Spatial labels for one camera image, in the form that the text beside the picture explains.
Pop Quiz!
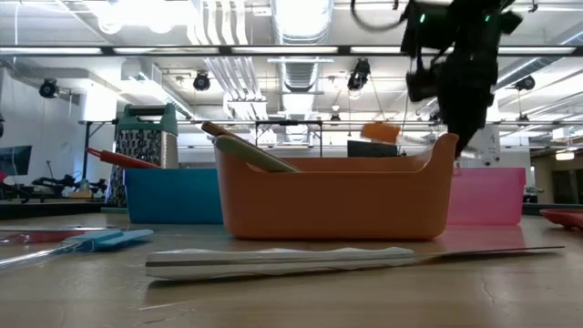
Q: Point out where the orange plastic bin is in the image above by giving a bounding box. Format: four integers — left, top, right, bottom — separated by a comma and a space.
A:
213, 132, 460, 241

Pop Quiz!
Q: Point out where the pink plastic bin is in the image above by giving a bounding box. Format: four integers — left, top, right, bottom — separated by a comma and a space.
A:
445, 166, 527, 227

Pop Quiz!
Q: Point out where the black overhead frame bar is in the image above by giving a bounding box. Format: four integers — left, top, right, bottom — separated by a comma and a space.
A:
0, 44, 583, 58

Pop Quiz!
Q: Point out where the red-handled metal kitchen tool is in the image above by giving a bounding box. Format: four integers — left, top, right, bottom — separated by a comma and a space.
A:
86, 146, 163, 171

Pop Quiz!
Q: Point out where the red slotted spatula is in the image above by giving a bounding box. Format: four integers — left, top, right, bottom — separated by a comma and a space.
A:
539, 208, 583, 231

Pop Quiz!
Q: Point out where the pink spatula clear handle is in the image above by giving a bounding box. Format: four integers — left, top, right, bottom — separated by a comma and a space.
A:
0, 231, 87, 244

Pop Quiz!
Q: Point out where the cream-handled table knife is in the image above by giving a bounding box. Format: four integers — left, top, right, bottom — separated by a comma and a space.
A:
145, 245, 566, 282

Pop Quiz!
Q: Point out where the blue lit screen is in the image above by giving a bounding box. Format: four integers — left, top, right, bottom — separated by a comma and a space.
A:
0, 145, 34, 177

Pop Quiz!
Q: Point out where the silver ventilation duct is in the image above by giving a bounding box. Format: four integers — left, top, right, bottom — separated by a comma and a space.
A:
271, 0, 334, 142

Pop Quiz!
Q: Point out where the teal plastic bin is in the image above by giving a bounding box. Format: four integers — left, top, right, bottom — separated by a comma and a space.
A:
123, 168, 224, 225

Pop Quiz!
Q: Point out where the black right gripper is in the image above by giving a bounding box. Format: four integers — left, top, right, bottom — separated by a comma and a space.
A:
436, 45, 500, 158

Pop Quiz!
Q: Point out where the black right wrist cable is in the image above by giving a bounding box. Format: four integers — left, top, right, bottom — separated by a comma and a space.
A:
350, 0, 409, 33

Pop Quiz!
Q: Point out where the blue spatula clear handle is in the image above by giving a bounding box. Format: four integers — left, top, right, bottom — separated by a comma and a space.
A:
0, 229, 155, 270

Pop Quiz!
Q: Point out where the grey spatula wooden handle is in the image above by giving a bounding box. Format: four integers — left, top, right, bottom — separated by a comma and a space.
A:
0, 225, 124, 232

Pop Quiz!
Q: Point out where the metal box grater teal handle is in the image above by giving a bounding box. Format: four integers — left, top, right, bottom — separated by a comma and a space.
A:
100, 103, 179, 214

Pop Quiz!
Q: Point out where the green-handled knife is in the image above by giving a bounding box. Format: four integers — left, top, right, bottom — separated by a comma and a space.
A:
213, 134, 302, 174

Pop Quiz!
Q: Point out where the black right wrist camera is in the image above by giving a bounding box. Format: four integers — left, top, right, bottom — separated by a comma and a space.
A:
404, 63, 441, 104

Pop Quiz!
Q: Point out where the black background monitor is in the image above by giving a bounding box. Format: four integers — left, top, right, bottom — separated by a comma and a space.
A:
347, 139, 399, 159

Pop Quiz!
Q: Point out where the orange spatula clear handle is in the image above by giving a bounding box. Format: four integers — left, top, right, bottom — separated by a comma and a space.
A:
362, 121, 402, 145

